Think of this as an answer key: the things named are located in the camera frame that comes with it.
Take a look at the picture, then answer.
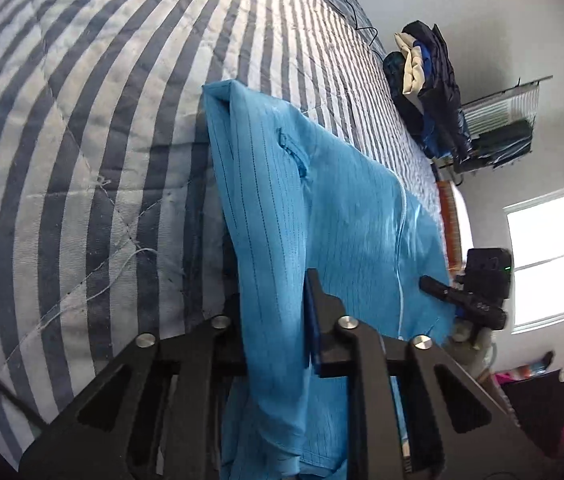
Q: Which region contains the black clothes rack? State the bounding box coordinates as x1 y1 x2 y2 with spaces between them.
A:
432 75 553 186

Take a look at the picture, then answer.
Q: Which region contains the pile of dark clothes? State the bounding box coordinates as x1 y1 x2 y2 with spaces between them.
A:
383 21 472 164

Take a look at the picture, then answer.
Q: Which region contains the blue work garment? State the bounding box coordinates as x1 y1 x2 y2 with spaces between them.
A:
203 80 453 479

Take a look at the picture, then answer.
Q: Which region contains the orange low bed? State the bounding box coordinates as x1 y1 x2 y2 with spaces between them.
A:
437 181 474 276

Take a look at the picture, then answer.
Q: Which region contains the window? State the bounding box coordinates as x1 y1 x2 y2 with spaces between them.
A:
504 188 564 334

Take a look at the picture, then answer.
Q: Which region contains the gloved right hand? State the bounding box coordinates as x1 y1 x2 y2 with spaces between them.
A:
445 318 496 378

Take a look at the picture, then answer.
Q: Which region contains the striped blue white quilt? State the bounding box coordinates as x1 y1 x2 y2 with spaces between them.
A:
0 0 439 466

